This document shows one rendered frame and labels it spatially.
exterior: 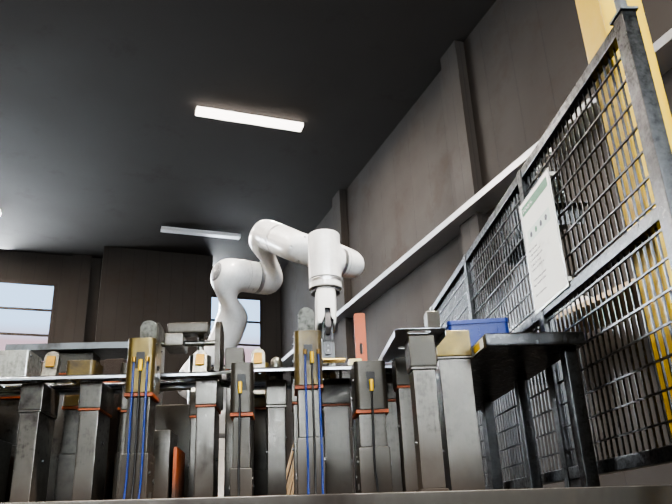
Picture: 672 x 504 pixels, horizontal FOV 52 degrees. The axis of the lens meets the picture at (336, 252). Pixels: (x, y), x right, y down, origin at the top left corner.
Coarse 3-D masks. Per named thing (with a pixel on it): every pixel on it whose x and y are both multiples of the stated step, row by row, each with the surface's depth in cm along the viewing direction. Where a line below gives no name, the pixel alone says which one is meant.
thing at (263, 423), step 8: (256, 400) 178; (264, 400) 179; (256, 408) 178; (264, 408) 178; (256, 416) 178; (264, 416) 178; (256, 424) 177; (264, 424) 177; (256, 432) 176; (264, 432) 176; (256, 440) 176; (264, 440) 176; (256, 448) 175; (264, 448) 175; (256, 456) 174; (264, 456) 174; (256, 464) 173; (264, 464) 174; (256, 472) 172; (264, 472) 172; (256, 480) 172; (264, 480) 172; (256, 488) 171; (264, 488) 171
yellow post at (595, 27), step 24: (576, 0) 159; (600, 0) 148; (600, 24) 147; (648, 48) 144; (600, 96) 148; (624, 120) 137; (624, 144) 137; (624, 168) 138; (624, 216) 138; (648, 288) 129; (648, 312) 129
